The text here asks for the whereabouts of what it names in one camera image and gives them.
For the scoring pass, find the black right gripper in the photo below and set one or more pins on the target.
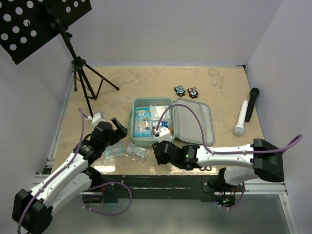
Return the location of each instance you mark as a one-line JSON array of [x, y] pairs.
[[160, 161]]

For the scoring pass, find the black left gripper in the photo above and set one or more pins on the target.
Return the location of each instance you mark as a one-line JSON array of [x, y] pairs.
[[121, 131]]

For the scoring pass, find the teal clear zip bag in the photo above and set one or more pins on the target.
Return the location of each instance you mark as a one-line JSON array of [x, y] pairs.
[[115, 150]]

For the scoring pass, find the blue cotton swab bag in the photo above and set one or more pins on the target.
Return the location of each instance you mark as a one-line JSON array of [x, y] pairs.
[[143, 122]]

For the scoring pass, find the mint green medicine case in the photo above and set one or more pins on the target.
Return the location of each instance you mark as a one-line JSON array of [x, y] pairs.
[[185, 125]]

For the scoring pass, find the white gauze pack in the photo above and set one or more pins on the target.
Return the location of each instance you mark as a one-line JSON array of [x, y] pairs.
[[157, 111]]

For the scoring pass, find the black handled scissors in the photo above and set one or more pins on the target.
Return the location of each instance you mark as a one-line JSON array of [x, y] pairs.
[[209, 168]]

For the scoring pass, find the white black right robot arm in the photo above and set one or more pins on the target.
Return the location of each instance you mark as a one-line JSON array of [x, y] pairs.
[[257, 160]]

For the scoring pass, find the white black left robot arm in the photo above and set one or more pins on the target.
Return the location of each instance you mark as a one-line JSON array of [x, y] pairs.
[[33, 209]]

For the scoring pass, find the clear flat sachet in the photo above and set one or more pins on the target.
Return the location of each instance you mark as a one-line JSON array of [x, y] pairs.
[[137, 151]]

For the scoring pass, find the white microphone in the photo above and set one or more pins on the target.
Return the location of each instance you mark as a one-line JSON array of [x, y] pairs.
[[239, 128]]

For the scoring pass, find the blue owl number block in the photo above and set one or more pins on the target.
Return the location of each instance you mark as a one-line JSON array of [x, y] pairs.
[[180, 91]]

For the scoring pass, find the black microphone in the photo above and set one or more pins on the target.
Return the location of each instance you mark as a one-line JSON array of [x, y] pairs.
[[254, 92]]

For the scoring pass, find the black music stand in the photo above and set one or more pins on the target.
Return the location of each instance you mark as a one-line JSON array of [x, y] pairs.
[[27, 25]]

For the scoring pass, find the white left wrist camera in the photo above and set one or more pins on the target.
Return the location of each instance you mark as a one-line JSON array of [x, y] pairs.
[[96, 118]]

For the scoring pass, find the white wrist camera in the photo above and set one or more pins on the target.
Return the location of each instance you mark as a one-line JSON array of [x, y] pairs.
[[162, 134], [96, 118]]

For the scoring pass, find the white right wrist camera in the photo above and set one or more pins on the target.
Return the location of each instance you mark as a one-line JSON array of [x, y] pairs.
[[162, 134]]

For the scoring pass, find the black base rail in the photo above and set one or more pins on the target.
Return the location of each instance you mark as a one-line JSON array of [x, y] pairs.
[[173, 187]]

